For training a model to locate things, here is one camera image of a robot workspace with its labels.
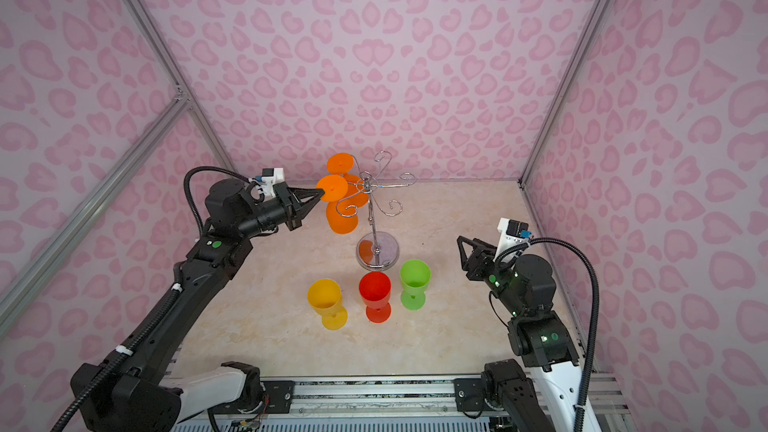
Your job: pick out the right aluminium frame post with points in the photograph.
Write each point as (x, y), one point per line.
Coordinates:
(578, 57)

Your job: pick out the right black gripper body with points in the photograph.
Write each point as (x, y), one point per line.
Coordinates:
(497, 277)

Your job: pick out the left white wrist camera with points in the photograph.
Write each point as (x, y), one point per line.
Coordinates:
(266, 182)

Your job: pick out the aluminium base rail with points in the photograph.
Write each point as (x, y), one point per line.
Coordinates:
(361, 403)

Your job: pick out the aluminium frame post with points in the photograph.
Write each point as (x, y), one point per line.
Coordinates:
(578, 57)
(161, 49)

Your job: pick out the diagonal aluminium frame bar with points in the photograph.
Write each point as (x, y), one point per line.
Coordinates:
(37, 273)

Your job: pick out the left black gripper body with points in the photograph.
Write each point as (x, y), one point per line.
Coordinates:
(277, 212)

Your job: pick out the left aluminium frame post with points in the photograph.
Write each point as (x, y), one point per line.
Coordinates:
(161, 49)

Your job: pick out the green plastic wine glass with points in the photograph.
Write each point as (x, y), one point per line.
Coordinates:
(415, 276)

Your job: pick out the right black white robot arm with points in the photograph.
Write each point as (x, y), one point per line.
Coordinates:
(545, 386)

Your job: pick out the yellow plastic wine glass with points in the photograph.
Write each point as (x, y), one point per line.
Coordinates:
(325, 297)

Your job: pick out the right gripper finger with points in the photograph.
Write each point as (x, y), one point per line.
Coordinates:
(464, 246)
(476, 243)

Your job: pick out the orange plastic wine glass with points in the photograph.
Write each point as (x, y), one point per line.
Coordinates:
(336, 190)
(343, 164)

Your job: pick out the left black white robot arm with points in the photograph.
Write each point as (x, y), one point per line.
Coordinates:
(124, 392)

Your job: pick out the red plastic wine glass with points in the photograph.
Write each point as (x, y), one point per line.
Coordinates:
(375, 291)

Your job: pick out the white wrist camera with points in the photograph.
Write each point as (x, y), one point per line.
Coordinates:
(266, 182)
(512, 233)

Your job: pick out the chrome wine glass rack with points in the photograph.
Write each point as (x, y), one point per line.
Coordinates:
(378, 250)

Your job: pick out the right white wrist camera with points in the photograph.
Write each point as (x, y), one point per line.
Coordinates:
(512, 233)

